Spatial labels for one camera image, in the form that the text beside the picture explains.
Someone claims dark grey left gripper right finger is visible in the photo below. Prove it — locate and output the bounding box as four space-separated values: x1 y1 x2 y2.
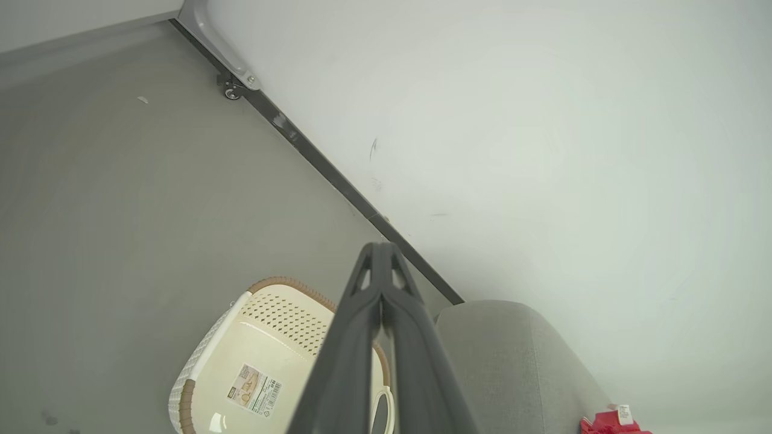
377 242 483 434

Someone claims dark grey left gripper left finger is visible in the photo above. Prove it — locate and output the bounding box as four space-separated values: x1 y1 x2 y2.
286 242 384 434

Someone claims red garment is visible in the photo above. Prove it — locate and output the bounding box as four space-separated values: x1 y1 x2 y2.
580 404 653 434

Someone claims grey fabric sofa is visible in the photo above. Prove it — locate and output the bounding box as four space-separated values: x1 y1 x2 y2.
434 300 613 434

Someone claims cream perforated laundry basket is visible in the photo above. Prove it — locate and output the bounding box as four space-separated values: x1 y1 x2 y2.
168 277 396 434

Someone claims printed basket label sticker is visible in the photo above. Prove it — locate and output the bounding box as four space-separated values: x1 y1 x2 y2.
226 363 283 418

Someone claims small black caster wheel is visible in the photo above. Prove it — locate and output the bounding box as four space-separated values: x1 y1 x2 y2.
217 74 245 101

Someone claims grey metal frame bracket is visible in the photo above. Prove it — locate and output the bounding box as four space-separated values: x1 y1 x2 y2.
175 0 262 92

